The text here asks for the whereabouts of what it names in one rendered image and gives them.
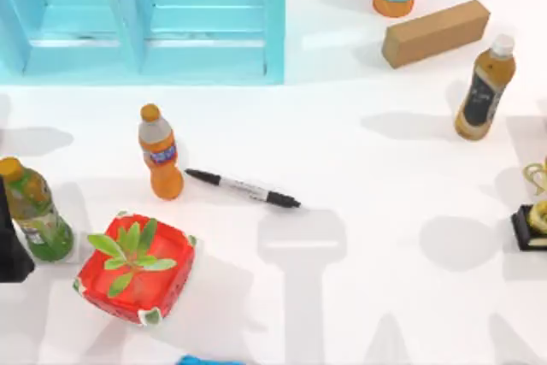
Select black marker pen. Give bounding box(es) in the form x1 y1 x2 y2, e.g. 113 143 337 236
184 168 303 209

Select orange soda bottle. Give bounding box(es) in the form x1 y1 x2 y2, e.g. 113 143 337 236
138 103 185 201

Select light blue rack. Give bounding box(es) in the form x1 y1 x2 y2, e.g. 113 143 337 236
0 0 286 85

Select red square plant pot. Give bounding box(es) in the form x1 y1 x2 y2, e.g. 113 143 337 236
72 210 198 327

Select brown cardboard box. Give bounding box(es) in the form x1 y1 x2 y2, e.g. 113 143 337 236
381 0 491 70

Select small blue object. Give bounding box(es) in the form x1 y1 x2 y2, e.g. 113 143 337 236
177 354 227 365

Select brown tea bottle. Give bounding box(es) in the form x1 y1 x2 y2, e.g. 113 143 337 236
454 34 517 142

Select green tea bottle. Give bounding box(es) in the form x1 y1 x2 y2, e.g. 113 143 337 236
0 156 74 262

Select gold trophy on black base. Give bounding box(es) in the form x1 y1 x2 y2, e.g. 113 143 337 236
510 158 547 251

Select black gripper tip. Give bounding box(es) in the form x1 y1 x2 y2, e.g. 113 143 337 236
0 174 36 285

